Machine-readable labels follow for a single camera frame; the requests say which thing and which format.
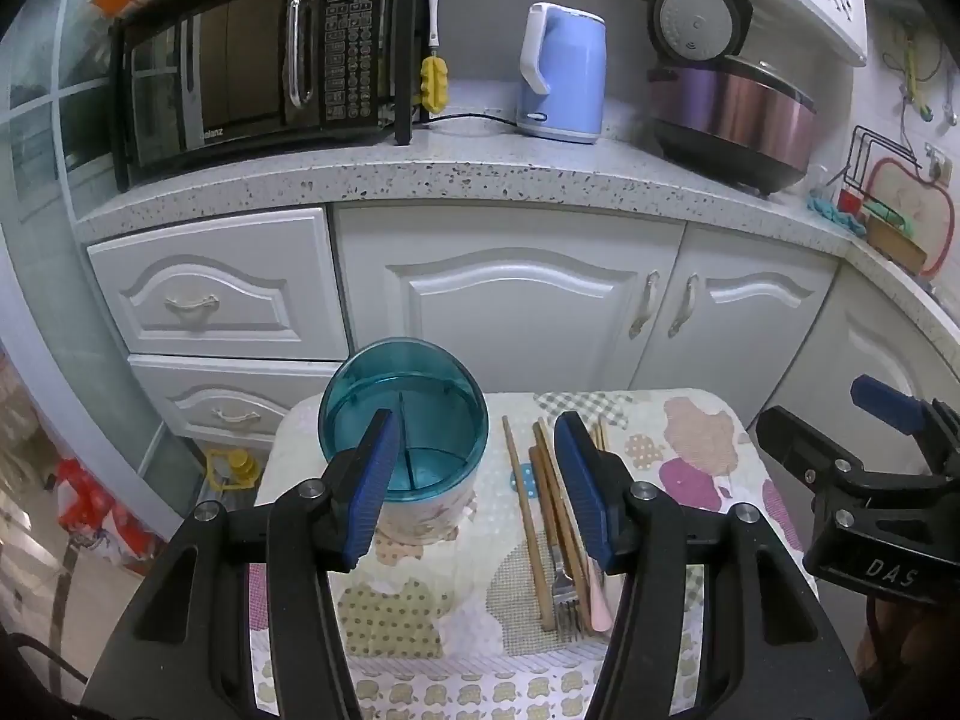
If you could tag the black microwave oven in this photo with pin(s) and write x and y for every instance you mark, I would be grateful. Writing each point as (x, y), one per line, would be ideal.
(225, 67)

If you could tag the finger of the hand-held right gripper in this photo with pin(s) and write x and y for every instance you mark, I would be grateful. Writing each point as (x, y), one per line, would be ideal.
(802, 442)
(885, 399)

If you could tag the white framed glass door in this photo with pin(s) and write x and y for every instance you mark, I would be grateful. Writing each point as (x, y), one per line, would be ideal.
(52, 165)

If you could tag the red rimmed cutting board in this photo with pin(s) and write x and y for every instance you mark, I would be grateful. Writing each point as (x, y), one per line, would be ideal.
(926, 202)

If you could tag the green hanging tool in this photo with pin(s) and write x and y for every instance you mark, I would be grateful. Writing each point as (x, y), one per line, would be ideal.
(910, 71)

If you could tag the purple rice cooker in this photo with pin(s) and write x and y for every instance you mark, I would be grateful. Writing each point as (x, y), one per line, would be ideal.
(727, 112)

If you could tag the yellow plastic jug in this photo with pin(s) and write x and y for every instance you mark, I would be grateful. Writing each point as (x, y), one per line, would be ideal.
(231, 469)

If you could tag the brown wooden chopstick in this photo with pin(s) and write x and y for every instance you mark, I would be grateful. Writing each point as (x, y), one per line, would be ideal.
(553, 484)
(551, 442)

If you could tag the blue electric kettle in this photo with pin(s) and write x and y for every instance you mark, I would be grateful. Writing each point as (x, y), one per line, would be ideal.
(570, 67)

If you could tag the blue cloth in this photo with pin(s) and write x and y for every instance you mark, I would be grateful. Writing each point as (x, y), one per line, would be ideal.
(832, 214)

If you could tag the red cup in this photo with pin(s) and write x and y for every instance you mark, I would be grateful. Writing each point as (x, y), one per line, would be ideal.
(849, 202)

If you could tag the pink spoon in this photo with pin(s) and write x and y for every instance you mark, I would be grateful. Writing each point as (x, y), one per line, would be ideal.
(602, 611)

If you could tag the narrow white cabinet door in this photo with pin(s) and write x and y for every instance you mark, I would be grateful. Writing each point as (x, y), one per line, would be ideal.
(742, 315)

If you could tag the red plastic bag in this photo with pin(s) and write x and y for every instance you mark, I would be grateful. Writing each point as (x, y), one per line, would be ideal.
(97, 510)

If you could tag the blue dotted spoon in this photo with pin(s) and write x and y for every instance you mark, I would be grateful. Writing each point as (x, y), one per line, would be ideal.
(525, 480)

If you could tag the wide white cabinet door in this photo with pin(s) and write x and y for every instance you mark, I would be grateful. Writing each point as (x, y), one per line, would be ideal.
(510, 300)

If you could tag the yellow sponge bottle brush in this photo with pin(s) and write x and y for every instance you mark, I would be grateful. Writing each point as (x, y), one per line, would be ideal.
(433, 82)

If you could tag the corner white cabinet door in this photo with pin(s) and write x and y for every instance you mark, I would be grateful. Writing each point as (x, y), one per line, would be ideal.
(847, 345)

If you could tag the small white drawer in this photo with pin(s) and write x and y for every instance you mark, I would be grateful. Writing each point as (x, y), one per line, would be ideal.
(225, 401)

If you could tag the wall socket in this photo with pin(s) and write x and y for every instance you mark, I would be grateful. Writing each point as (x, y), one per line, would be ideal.
(941, 161)

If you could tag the thin wooden chopstick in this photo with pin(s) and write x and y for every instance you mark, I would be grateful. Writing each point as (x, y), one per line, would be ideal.
(598, 436)
(605, 436)

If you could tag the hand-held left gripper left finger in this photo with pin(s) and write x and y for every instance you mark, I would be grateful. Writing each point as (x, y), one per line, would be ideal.
(371, 487)

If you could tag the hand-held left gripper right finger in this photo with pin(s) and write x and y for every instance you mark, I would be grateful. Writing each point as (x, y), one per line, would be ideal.
(585, 487)

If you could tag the teal utensil holder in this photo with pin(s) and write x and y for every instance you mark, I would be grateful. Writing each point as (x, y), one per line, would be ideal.
(427, 390)

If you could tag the light wooden chopstick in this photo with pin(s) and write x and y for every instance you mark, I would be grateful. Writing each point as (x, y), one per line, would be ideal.
(525, 525)

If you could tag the wooden box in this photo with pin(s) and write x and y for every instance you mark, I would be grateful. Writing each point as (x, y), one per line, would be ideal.
(896, 244)

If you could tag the printed tablecloth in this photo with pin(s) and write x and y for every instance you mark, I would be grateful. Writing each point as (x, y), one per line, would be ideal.
(690, 450)

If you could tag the person's right hand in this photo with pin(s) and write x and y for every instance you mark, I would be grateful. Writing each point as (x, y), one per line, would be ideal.
(911, 645)

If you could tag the large white drawer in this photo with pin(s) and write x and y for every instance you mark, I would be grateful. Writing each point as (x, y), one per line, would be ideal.
(217, 285)

